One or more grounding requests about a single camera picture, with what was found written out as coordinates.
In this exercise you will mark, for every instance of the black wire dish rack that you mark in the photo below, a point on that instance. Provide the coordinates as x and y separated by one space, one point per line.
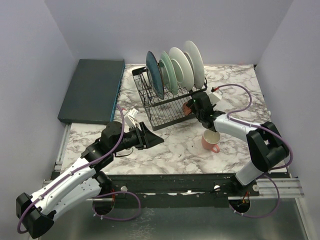
166 112

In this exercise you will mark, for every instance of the teal patterned bottom plate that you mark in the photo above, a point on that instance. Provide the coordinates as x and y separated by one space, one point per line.
183 70

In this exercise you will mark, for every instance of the plain pink mug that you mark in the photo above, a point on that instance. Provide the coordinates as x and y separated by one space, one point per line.
210 140

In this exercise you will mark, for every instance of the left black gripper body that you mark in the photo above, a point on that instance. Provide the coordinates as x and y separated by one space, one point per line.
130 139

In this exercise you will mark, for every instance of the orange plate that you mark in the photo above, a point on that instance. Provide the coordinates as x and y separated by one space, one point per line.
168 73

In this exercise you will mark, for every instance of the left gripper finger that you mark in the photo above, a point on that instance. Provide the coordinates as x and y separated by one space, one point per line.
144 135
152 140

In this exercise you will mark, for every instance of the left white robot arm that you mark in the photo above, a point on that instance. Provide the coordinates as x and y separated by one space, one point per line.
38 211

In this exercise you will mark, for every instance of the printed salmon coffee mug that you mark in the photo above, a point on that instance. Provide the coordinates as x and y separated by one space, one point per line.
187 108

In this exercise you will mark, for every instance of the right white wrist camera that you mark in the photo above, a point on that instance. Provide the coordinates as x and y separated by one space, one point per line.
215 95

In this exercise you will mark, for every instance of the dark grey flat box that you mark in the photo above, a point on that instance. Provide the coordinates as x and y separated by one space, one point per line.
92 94

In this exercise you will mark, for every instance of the aluminium frame rail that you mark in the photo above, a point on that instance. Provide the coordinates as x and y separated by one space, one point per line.
267 187

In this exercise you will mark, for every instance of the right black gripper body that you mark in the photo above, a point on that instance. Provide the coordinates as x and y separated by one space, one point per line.
196 112

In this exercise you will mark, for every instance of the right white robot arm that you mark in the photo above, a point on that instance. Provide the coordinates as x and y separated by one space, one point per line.
266 147

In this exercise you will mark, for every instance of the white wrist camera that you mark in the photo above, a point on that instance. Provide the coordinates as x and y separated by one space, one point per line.
130 117
215 95

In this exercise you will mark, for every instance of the red plate teal flower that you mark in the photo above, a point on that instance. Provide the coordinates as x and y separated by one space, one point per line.
194 55

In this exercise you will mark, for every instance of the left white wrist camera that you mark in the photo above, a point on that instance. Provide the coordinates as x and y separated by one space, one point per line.
130 117

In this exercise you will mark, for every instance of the blue glazed floral plate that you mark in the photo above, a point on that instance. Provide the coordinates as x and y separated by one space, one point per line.
155 74

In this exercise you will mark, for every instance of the black mounting rail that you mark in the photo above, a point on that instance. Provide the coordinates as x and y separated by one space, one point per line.
172 190

